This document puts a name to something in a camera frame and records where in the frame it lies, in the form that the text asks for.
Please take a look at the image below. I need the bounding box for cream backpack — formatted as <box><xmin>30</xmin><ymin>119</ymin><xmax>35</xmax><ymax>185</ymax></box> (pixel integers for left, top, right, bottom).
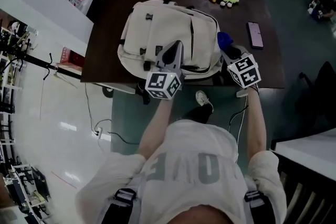
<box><xmin>117</xmin><ymin>0</ymin><xmax>223</xmax><ymax>80</ymax></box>

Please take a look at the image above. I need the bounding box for white desk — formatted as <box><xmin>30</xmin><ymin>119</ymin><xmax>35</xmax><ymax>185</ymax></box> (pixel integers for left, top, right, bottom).
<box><xmin>270</xmin><ymin>127</ymin><xmax>336</xmax><ymax>224</ymax></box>

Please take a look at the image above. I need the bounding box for metal storage shelf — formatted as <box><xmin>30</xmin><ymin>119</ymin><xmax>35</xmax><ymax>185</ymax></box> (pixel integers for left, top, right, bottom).
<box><xmin>0</xmin><ymin>162</ymin><xmax>51</xmax><ymax>221</ymax></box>

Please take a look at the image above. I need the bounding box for black cable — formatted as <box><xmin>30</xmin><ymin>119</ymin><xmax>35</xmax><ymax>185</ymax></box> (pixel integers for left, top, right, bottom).
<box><xmin>84</xmin><ymin>83</ymin><xmax>140</xmax><ymax>145</ymax></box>

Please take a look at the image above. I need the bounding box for black coat rack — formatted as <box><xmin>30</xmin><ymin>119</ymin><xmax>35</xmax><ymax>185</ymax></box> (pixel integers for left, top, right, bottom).
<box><xmin>0</xmin><ymin>43</ymin><xmax>82</xmax><ymax>81</ymax></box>

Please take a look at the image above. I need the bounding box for white cable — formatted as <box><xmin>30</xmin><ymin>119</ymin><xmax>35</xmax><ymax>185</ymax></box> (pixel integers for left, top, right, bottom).
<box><xmin>235</xmin><ymin>95</ymin><xmax>249</xmax><ymax>163</ymax></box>

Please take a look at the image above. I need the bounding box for blue cloth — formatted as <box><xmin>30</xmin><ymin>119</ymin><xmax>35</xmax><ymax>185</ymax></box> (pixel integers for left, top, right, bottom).
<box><xmin>217</xmin><ymin>31</ymin><xmax>234</xmax><ymax>52</ymax></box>

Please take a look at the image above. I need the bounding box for person's white shoe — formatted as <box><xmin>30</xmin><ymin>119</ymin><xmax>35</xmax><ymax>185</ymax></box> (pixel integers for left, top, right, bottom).
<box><xmin>195</xmin><ymin>90</ymin><xmax>215</xmax><ymax>113</ymax></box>

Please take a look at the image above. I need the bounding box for red box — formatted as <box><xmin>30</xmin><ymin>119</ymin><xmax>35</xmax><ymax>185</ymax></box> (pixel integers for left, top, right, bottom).
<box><xmin>59</xmin><ymin>46</ymin><xmax>86</xmax><ymax>67</ymax></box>

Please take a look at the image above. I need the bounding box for black smartphone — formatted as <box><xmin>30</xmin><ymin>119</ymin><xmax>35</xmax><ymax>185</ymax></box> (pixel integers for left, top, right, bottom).
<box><xmin>246</xmin><ymin>21</ymin><xmax>265</xmax><ymax>50</ymax></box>

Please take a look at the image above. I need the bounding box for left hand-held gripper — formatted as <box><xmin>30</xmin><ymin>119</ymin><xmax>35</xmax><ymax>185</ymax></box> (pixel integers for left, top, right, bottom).
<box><xmin>145</xmin><ymin>39</ymin><xmax>186</xmax><ymax>101</ymax></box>

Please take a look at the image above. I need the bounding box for person's black trouser leg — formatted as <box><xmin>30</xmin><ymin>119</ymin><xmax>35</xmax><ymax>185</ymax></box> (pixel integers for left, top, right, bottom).
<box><xmin>176</xmin><ymin>104</ymin><xmax>213</xmax><ymax>124</ymax></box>

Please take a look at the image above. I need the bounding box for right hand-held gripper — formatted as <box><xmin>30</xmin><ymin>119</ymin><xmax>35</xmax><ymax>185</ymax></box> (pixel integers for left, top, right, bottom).
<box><xmin>219</xmin><ymin>45</ymin><xmax>261</xmax><ymax>89</ymax></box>

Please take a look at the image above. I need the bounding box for person's left forearm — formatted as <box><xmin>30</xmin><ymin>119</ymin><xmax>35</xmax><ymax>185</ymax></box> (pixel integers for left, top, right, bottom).
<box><xmin>136</xmin><ymin>96</ymin><xmax>174</xmax><ymax>164</ymax></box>

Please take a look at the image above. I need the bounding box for person's white t-shirt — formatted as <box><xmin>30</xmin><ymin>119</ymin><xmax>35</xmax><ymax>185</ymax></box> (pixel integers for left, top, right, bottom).
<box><xmin>75</xmin><ymin>119</ymin><xmax>288</xmax><ymax>224</ymax></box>

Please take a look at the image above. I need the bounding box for black office chair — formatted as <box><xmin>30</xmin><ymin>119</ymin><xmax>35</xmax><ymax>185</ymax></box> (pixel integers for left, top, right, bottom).
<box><xmin>294</xmin><ymin>61</ymin><xmax>336</xmax><ymax>136</ymax></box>

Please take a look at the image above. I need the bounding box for black harness strap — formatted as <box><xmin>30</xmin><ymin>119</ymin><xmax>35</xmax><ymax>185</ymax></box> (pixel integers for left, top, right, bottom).
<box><xmin>101</xmin><ymin>187</ymin><xmax>139</xmax><ymax>224</ymax></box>
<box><xmin>243</xmin><ymin>190</ymin><xmax>277</xmax><ymax>224</ymax></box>

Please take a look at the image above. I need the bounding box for person's right forearm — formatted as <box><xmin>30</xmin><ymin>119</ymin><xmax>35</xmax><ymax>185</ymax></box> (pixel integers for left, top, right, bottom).
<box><xmin>245</xmin><ymin>85</ymin><xmax>268</xmax><ymax>166</ymax></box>

